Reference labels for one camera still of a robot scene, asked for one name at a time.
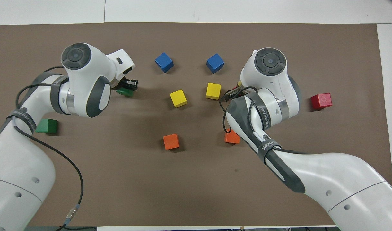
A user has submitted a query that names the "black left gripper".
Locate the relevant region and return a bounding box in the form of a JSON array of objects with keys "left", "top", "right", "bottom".
[{"left": 114, "top": 77, "right": 139, "bottom": 93}]

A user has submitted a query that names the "orange wooden block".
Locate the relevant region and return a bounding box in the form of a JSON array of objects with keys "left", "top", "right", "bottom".
[
  {"left": 224, "top": 130, "right": 241, "bottom": 144},
  {"left": 163, "top": 134, "right": 180, "bottom": 150}
]

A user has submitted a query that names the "red wooden block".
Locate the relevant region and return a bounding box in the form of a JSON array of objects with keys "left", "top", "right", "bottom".
[{"left": 310, "top": 93, "right": 333, "bottom": 110}]

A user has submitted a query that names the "yellow wooden block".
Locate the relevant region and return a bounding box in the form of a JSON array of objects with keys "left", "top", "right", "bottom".
[
  {"left": 206, "top": 83, "right": 222, "bottom": 100},
  {"left": 170, "top": 90, "right": 187, "bottom": 108}
]

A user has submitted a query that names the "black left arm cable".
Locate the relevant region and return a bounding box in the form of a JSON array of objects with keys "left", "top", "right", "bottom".
[{"left": 15, "top": 66, "right": 84, "bottom": 231}]

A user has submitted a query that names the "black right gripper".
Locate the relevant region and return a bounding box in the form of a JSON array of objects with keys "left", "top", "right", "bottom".
[{"left": 220, "top": 86, "right": 248, "bottom": 102}]

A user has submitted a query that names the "brown table mat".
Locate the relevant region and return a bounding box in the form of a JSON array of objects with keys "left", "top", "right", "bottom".
[{"left": 0, "top": 22, "right": 392, "bottom": 227}]

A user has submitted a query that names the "blue wooden block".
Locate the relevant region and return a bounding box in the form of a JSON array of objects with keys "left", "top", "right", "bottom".
[
  {"left": 155, "top": 52, "right": 174, "bottom": 73},
  {"left": 206, "top": 53, "right": 225, "bottom": 74}
]

